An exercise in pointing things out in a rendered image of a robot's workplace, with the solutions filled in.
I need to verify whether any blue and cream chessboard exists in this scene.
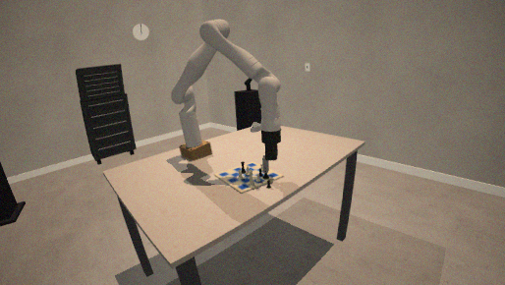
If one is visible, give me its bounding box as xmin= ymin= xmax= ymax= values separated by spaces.
xmin=214 ymin=162 xmax=284 ymax=194

